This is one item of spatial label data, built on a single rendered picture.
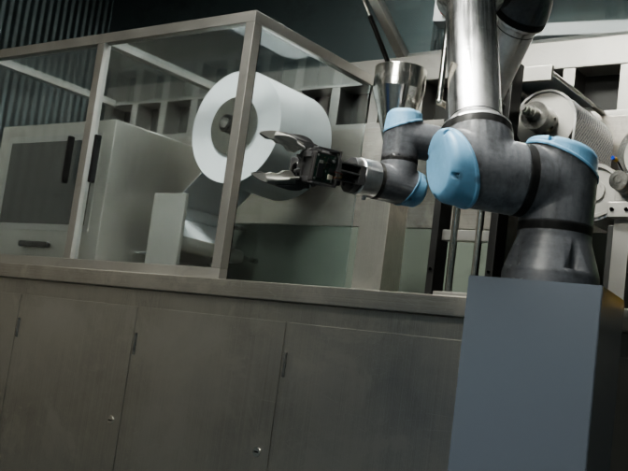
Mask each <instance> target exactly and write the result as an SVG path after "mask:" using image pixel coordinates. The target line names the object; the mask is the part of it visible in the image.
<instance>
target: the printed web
mask: <svg viewBox="0 0 628 471"><path fill-rule="evenodd" d="M542 93H558V94H560V95H562V96H564V97H565V98H567V100H568V101H569V102H570V104H571V106H572V108H573V110H574V125H573V133H572V139H573V140H576V141H578V142H580V143H582V144H584V145H586V146H588V147H590V148H591V149H592V150H593V151H594V152H595V154H596V155H597V157H598V162H599V164H605V165H607V166H609V167H611V156H612V151H613V138H612V134H611V133H610V131H609V129H608V128H607V126H606V125H605V124H604V123H602V122H601V121H599V120H598V119H597V118H595V117H594V116H593V115H592V114H591V113H590V112H588V111H587V110H586V109H585V108H583V107H582V106H580V105H579V104H578V103H576V102H575V101H574V100H572V99H571V98H570V97H568V96H567V95H566V94H564V93H562V92H560V91H556V90H542V91H539V92H536V93H533V94H531V95H530V96H529V97H527V98H526V99H525V100H524V101H523V102H522V103H521V105H522V104H526V103H527V102H528V101H529V100H531V99H532V98H533V97H535V96H537V95H539V94H542ZM593 225H594V226H596V227H598V228H600V229H602V230H604V231H606V232H607V228H608V226H609V225H614V221H613V220H611V219H610V218H609V217H607V215H605V216H603V217H600V218H595V219H594V222H593ZM517 227H518V217H515V216H509V215H508V224H507V242H506V250H505V260H504V263H505V261H506V259H507V256H508V254H509V252H510V250H511V247H512V245H513V243H514V241H515V238H516V235H517Z"/></svg>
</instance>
